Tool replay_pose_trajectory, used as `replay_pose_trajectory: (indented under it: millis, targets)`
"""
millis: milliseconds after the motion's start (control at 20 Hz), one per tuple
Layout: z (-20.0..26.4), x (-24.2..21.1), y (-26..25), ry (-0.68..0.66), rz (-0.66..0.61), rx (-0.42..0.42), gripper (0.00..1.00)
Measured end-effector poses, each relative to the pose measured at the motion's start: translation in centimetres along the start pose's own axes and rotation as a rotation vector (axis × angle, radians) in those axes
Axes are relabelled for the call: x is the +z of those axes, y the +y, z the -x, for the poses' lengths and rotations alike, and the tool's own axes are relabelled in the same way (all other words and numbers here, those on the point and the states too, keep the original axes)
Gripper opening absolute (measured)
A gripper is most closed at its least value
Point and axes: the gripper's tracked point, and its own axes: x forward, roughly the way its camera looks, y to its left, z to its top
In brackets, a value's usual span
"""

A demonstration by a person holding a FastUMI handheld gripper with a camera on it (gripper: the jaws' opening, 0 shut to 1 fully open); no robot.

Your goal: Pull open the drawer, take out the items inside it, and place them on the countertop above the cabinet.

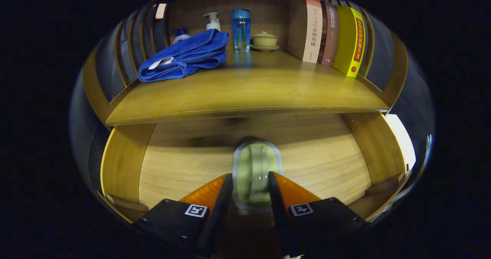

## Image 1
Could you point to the yellow book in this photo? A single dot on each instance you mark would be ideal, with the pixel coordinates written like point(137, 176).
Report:
point(351, 40)

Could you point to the brown book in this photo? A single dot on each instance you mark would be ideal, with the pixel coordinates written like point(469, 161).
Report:
point(330, 34)

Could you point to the white and orange book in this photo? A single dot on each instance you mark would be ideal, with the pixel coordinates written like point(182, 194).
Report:
point(312, 28)

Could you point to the small white blue-capped bottle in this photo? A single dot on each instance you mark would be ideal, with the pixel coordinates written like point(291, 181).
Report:
point(181, 35)

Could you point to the wooden cabinet frame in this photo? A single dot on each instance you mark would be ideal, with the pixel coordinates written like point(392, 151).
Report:
point(264, 17)

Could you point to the pale green item white base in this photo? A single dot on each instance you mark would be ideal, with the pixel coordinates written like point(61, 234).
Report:
point(257, 167)

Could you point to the beige lidded teacup with saucer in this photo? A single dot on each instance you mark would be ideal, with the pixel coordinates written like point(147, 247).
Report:
point(264, 40)

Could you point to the wooden drawer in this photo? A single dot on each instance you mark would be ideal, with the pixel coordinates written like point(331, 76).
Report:
point(184, 167)

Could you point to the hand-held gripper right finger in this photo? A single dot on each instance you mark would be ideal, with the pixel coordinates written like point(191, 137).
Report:
point(280, 216)

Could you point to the white furniture unit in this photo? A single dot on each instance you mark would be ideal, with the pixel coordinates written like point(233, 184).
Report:
point(401, 140)

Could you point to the white pump bottle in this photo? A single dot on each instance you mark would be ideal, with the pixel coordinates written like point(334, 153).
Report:
point(213, 21)

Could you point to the wooden countertop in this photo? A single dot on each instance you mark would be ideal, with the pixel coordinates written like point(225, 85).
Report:
point(261, 86)

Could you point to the tall blue glass bottle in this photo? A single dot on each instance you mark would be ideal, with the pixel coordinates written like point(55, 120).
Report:
point(241, 30)

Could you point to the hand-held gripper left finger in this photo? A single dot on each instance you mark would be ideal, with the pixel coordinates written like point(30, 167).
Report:
point(220, 216)

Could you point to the blue folded towel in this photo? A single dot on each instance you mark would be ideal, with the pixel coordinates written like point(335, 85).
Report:
point(184, 57)

